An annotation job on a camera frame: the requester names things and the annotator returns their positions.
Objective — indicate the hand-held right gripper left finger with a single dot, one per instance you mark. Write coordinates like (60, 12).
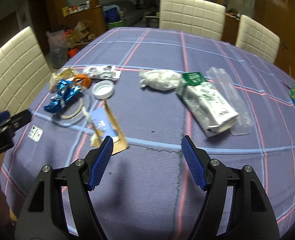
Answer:
(101, 165)

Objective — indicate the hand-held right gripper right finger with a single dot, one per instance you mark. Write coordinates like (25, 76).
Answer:
(193, 165)

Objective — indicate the orange cloth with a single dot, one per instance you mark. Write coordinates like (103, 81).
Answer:
(83, 80)

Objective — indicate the white jar lid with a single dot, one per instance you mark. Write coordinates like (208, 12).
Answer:
(102, 90)

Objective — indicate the small white card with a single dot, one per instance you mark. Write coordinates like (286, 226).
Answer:
(35, 133)

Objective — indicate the light blue card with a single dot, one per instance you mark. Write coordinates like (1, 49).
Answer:
(102, 121)

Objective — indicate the cream quilted chair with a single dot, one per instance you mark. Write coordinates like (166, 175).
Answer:
(191, 15)
(258, 37)
(15, 72)

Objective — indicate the blue foil wrapper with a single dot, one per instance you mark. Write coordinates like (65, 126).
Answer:
(62, 95)

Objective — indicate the tape roll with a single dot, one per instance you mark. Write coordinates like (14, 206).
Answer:
(71, 113)

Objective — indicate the beige paper wrapper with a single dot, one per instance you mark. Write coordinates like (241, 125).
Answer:
(58, 76)

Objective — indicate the green and white carton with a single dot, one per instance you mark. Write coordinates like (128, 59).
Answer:
(207, 105)

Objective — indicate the clear round plastic lid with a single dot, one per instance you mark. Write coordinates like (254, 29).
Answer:
(87, 105)

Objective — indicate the clear plastic strip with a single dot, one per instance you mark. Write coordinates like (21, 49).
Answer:
(240, 105)

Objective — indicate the grey plastic bag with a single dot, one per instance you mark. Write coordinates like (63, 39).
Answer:
(56, 50)

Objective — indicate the orange bucket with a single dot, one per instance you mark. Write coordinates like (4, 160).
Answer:
(71, 53)

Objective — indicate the white crumpled plastic bag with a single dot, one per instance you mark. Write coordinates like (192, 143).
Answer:
(160, 80)

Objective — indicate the silver foil blister pack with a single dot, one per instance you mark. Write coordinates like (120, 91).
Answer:
(101, 72)

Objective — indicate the pile of cardboard boxes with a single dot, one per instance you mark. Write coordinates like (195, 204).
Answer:
(81, 33)

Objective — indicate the purple plaid tablecloth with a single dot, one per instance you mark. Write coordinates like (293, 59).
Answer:
(162, 55)

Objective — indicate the wooden cabinet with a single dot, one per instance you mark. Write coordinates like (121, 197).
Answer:
(95, 17)

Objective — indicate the green printed bag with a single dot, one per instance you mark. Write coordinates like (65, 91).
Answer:
(115, 25)

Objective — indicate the blue bag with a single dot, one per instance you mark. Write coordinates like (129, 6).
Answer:
(111, 13)

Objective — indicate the low coffee table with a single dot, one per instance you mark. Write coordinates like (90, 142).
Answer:
(152, 17)

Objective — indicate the dark sofa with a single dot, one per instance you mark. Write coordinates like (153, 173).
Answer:
(133, 12)

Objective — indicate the wooden door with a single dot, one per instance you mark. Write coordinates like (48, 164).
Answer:
(280, 5)

